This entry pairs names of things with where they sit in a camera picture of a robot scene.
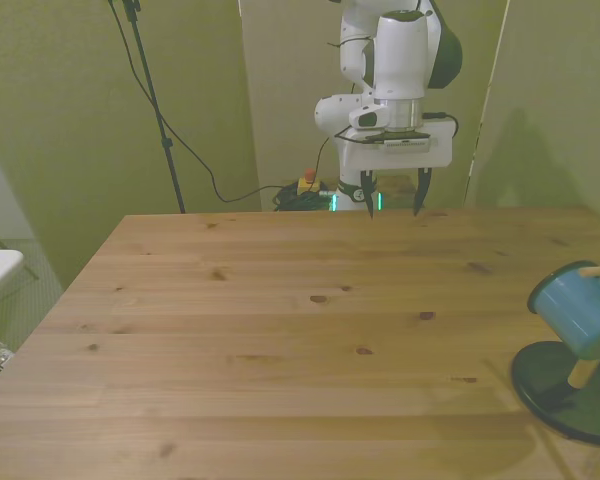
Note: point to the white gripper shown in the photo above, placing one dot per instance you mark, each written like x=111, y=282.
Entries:
x=395, y=159

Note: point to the blue enamel mug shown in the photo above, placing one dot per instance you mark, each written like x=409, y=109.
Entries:
x=570, y=315

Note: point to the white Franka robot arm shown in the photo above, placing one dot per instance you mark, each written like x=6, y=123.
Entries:
x=400, y=50

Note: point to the wooden mug tree dark base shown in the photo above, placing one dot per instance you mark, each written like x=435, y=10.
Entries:
x=545, y=390

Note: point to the yellow emergency stop box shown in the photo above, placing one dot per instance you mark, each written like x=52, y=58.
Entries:
x=308, y=185

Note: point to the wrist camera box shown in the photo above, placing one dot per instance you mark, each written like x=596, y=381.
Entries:
x=410, y=146

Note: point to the black camera stand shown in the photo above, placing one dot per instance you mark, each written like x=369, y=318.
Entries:
x=152, y=100

